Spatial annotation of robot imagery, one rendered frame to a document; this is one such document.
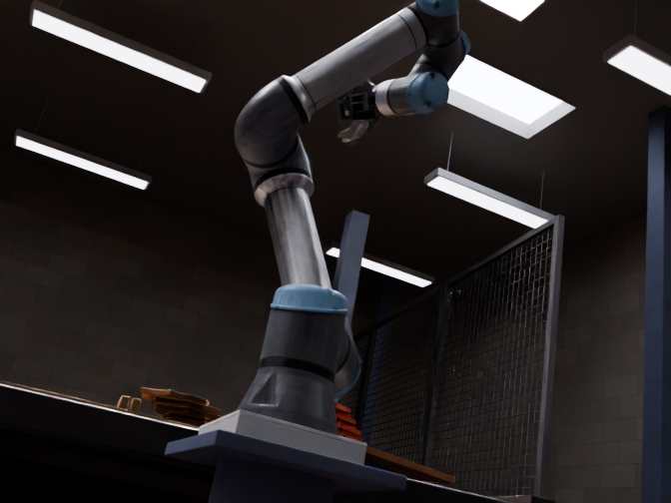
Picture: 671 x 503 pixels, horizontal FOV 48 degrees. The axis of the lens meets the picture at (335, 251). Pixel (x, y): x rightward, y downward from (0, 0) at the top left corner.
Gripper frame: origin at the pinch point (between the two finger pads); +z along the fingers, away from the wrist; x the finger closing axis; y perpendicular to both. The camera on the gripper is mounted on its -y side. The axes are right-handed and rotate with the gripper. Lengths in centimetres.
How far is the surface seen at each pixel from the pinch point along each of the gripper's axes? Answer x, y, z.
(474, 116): -6, -355, 323
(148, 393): 53, 55, -4
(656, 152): 35, -416, 196
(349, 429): 96, -21, 42
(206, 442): 44, 66, -60
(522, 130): 10, -400, 312
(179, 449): 49, 66, -48
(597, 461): 313, -434, 277
